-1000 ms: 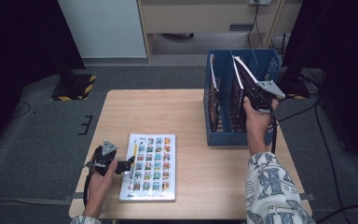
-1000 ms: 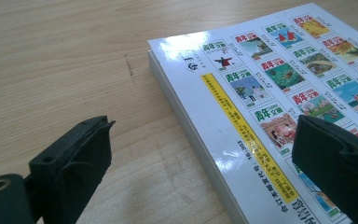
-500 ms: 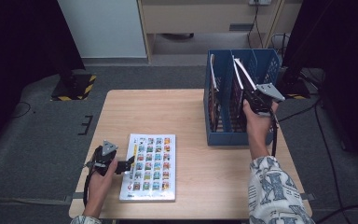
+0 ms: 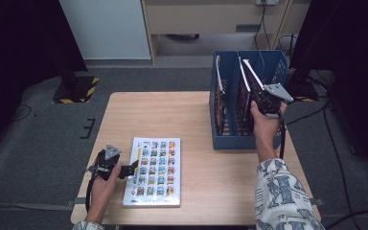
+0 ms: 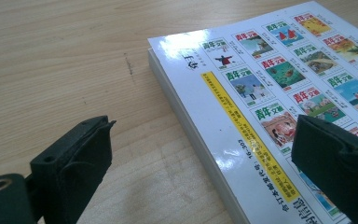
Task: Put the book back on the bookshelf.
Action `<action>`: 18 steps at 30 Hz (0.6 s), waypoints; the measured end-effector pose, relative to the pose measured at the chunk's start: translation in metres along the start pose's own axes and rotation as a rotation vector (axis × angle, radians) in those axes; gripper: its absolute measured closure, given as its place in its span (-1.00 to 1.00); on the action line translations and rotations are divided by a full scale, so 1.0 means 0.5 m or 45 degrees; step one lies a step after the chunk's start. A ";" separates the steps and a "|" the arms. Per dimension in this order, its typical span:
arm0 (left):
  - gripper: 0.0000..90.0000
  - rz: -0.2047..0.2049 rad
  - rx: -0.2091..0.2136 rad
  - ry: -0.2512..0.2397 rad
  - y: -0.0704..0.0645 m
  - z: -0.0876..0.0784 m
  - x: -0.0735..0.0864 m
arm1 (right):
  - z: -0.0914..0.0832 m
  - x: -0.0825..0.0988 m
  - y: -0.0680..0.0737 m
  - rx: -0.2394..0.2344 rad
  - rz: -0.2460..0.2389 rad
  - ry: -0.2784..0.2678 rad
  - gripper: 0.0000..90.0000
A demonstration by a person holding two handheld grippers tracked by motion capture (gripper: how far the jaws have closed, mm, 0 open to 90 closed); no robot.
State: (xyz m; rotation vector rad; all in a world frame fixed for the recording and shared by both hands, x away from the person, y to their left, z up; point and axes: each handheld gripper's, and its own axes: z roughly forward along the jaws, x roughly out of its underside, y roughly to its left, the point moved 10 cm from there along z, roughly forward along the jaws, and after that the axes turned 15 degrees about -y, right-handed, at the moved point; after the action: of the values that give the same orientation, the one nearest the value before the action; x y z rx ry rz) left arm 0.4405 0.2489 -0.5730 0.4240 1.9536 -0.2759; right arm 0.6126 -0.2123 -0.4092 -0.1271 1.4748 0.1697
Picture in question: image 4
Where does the blue plastic file rack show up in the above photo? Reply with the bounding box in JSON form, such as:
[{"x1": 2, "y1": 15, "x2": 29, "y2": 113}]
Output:
[{"x1": 209, "y1": 50, "x2": 289, "y2": 150}]

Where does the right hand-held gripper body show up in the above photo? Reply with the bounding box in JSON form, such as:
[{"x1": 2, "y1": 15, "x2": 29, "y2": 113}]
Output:
[{"x1": 258, "y1": 82, "x2": 295, "y2": 118}]

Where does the hand-held gripper black cable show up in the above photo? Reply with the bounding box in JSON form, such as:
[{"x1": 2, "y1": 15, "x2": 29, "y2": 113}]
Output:
[
  {"x1": 277, "y1": 111, "x2": 287, "y2": 160},
  {"x1": 85, "y1": 149, "x2": 106, "y2": 212}
]

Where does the thick black floor cable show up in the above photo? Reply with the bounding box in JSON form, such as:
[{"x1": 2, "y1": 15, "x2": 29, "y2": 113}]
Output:
[{"x1": 324, "y1": 208, "x2": 368, "y2": 230}]

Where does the person's left hand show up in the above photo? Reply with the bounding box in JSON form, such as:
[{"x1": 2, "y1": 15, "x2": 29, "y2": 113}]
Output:
[{"x1": 88, "y1": 162, "x2": 123, "y2": 213}]

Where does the white cabinet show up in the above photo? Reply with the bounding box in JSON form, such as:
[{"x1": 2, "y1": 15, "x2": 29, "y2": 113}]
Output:
[{"x1": 59, "y1": 0, "x2": 151, "y2": 60}]

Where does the black socket cable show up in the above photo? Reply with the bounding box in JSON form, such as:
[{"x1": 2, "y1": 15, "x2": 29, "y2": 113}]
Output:
[{"x1": 253, "y1": 4, "x2": 271, "y2": 51}]

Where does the right hand-held gripper black cable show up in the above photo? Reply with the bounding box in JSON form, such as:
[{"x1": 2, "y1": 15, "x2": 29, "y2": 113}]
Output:
[{"x1": 277, "y1": 111, "x2": 287, "y2": 160}]

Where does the black yellow striped stand base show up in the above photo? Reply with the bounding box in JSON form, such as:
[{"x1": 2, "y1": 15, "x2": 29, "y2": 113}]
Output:
[
  {"x1": 52, "y1": 71, "x2": 100, "y2": 104},
  {"x1": 282, "y1": 68, "x2": 320, "y2": 104}
]

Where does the maroon magazine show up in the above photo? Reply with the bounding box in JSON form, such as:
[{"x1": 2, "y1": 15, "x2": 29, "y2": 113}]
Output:
[{"x1": 215, "y1": 55, "x2": 229, "y2": 137}]

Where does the black curtain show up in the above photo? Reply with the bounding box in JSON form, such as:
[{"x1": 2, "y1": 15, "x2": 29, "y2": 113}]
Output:
[
  {"x1": 0, "y1": 0, "x2": 89, "y2": 161},
  {"x1": 288, "y1": 0, "x2": 368, "y2": 173}
]

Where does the thick white picture book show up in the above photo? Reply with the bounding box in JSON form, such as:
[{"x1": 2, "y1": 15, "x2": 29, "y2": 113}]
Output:
[{"x1": 122, "y1": 137, "x2": 182, "y2": 209}]

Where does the purple magazine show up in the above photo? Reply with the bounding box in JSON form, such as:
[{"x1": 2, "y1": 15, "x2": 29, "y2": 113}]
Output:
[
  {"x1": 241, "y1": 57, "x2": 269, "y2": 135},
  {"x1": 237, "y1": 57, "x2": 253, "y2": 135}
]

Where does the long black floor cable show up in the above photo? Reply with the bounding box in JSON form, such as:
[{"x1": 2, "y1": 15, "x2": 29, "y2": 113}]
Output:
[{"x1": 322, "y1": 102, "x2": 356, "y2": 224}]

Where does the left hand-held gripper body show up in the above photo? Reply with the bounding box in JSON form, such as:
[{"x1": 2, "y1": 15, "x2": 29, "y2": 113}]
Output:
[{"x1": 85, "y1": 143, "x2": 123, "y2": 182}]

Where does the black cable coil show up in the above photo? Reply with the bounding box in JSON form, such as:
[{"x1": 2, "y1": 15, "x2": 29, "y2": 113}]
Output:
[{"x1": 277, "y1": 33, "x2": 298, "y2": 60}]

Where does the short black floor cable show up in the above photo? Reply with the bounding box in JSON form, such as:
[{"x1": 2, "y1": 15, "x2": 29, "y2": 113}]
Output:
[{"x1": 286, "y1": 99, "x2": 329, "y2": 127}]

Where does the left hand-held gripper black cable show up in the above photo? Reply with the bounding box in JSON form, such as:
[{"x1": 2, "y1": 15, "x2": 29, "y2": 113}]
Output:
[{"x1": 85, "y1": 149, "x2": 106, "y2": 212}]

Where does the person's right hand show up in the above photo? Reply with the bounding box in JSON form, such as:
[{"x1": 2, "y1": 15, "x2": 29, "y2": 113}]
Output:
[{"x1": 249, "y1": 101, "x2": 289, "y2": 149}]

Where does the beige wooden desk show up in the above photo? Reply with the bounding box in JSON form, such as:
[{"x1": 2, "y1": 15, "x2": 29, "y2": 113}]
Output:
[{"x1": 140, "y1": 0, "x2": 311, "y2": 66}]

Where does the thin black floor cable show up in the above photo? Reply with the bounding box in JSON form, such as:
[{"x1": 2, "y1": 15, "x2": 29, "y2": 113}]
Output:
[{"x1": 8, "y1": 103, "x2": 33, "y2": 124}]

